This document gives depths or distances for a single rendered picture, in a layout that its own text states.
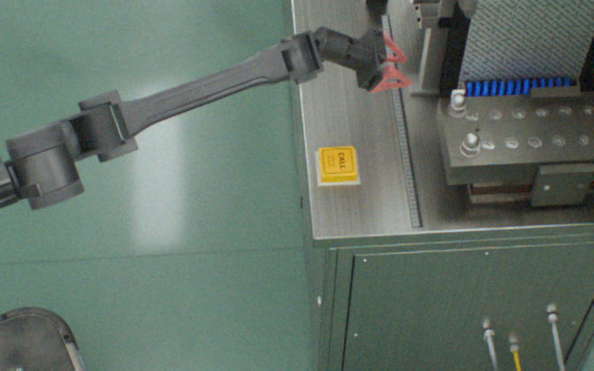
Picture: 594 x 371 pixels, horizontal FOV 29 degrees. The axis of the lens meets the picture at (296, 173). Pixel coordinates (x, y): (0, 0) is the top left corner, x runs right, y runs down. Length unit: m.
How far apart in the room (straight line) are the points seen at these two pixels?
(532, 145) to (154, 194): 1.44
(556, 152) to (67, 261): 1.55
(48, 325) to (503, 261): 1.15
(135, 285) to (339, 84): 1.04
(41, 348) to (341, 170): 0.97
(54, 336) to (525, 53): 1.34
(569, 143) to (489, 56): 0.22
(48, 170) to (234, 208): 1.76
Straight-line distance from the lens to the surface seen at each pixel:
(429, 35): 2.27
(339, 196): 2.23
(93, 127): 1.96
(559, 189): 2.22
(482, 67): 2.23
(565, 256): 2.37
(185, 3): 3.78
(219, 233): 3.25
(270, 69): 2.05
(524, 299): 2.50
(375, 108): 2.36
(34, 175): 1.58
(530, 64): 2.25
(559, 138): 2.21
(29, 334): 2.88
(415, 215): 2.22
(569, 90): 2.26
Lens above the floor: 2.76
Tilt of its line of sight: 55 degrees down
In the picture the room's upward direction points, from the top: 1 degrees clockwise
